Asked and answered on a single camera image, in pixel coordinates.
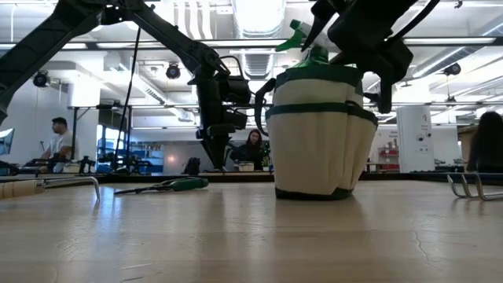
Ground black ceiling spotlight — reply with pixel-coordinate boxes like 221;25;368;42
165;62;182;80
443;62;462;77
32;70;50;89

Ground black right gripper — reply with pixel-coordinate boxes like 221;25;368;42
301;0;418;115

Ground black overhead light beam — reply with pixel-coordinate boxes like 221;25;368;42
0;38;498;50

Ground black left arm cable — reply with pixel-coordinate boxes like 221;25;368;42
112;26;142;171

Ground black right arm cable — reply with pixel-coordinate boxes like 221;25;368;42
391;0;442;41

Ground wooden-handled claw cultivator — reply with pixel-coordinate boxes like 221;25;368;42
446;172;503;202

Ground black backpack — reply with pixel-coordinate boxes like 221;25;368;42
182;156;202;176

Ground wooden-handled hand rake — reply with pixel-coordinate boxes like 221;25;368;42
0;176;101;201

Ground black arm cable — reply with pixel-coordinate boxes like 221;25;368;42
391;0;442;41
112;26;142;171

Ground white round pillar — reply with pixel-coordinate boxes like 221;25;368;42
395;105;436;174

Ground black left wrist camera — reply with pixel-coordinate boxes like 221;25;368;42
218;74;253;106

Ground person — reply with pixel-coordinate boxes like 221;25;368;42
230;128;269;172
40;116;80;175
466;111;503;175

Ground red storage shelf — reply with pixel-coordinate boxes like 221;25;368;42
378;147;398;173

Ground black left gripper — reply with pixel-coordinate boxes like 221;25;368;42
195;75;249;171

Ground beige green-trimmed gardening bag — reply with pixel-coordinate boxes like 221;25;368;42
254;64;380;202

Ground green spray bottle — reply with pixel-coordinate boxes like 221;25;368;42
274;19;332;68

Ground computer monitor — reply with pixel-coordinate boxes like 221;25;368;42
0;128;15;156

